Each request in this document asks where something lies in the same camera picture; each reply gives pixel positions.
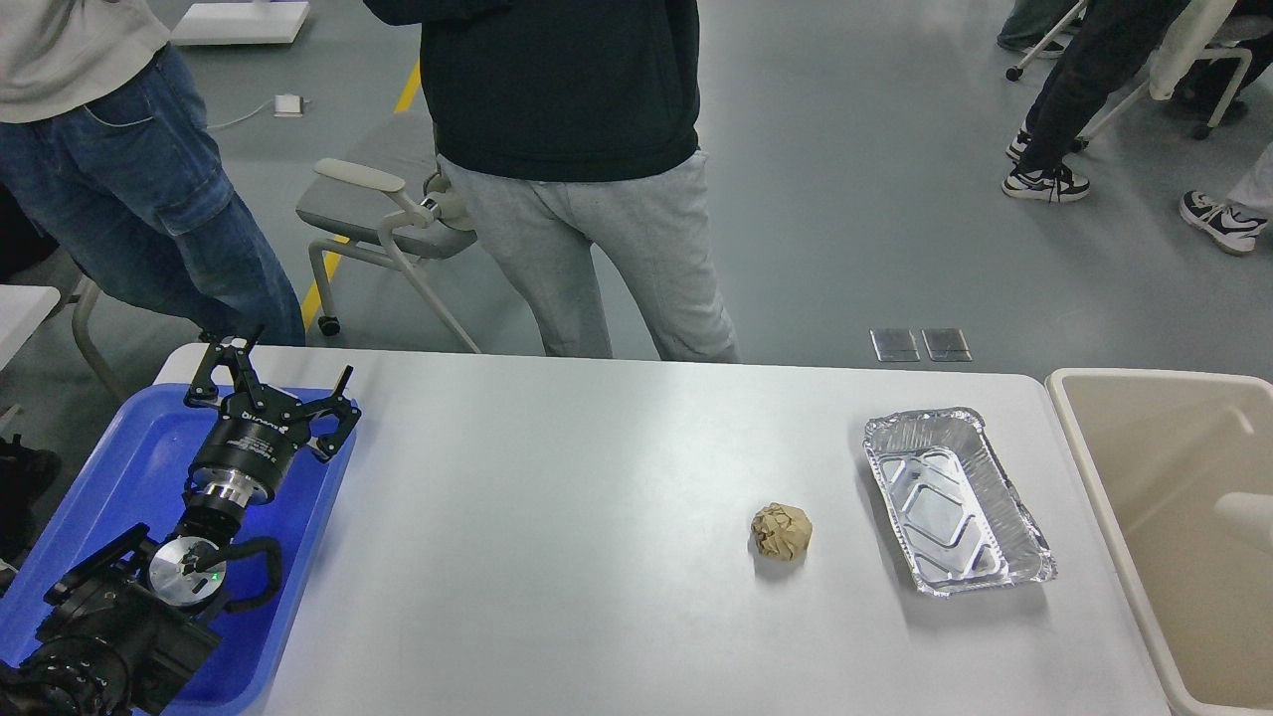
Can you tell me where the aluminium foil tray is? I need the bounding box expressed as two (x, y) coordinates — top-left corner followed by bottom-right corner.
(863, 406), (1057, 598)

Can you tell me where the metal floor plate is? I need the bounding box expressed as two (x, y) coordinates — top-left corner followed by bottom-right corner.
(869, 329), (920, 363)
(920, 327), (973, 362)

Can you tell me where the person in blue jeans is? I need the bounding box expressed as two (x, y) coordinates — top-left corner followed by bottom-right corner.
(1, 1), (306, 347)

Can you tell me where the white flat floor base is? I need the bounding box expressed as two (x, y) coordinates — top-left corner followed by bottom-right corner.
(171, 1), (311, 46)

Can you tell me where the person in grey sweatpants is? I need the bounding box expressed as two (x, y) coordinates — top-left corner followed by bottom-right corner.
(368, 1), (741, 363)

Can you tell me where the beige plastic bin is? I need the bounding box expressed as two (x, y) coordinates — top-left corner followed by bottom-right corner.
(1046, 369), (1272, 715)

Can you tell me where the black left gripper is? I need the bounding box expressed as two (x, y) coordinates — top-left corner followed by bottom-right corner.
(183, 326), (362, 508)

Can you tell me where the black white sneaker foot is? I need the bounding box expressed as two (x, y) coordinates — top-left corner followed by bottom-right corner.
(1179, 191), (1268, 257)

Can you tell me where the white grey office chair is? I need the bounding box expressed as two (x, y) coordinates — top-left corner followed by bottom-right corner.
(295, 110), (477, 353)

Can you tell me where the left metal floor plate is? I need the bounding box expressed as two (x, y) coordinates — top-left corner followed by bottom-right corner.
(869, 329), (920, 363)

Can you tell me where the person in black trousers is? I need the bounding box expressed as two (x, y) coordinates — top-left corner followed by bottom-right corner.
(1001, 1), (1189, 203)

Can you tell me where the blue plastic tray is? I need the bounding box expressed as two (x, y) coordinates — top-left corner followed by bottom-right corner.
(1, 383), (355, 715)

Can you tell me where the white side table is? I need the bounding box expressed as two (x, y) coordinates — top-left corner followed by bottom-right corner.
(1, 284), (61, 369)

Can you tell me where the white floor power adapter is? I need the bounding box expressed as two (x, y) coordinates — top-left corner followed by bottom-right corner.
(272, 93), (304, 118)

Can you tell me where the right metal floor plate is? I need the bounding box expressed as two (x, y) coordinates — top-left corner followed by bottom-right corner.
(920, 327), (973, 362)

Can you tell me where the white chair at right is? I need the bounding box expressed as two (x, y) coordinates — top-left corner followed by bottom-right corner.
(1004, 0), (1273, 140)

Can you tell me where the crumpled brown paper ball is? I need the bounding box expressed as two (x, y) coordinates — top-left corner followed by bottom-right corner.
(749, 502), (813, 562)

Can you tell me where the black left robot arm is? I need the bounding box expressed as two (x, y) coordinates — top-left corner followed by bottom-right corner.
(3, 339), (362, 715)

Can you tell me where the white paper cup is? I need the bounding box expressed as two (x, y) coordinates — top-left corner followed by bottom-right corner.
(1212, 492), (1272, 555)

